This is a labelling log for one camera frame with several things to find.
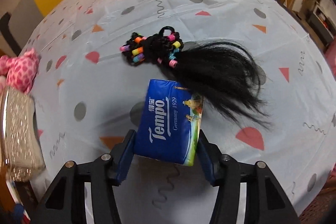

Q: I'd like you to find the blue Tempo tissue pack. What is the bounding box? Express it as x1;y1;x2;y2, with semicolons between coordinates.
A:
134;79;203;166

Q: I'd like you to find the black hair extension with beads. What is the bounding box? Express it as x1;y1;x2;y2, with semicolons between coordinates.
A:
120;26;270;128

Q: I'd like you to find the ornate silver tissue box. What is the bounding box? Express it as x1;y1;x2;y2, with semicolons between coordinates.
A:
1;86;45;182

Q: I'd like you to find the patterned white tablecloth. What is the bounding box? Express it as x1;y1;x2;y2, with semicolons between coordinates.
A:
25;0;335;223

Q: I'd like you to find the pink spotted plush toy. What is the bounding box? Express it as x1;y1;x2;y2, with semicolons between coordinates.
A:
0;48;39;94

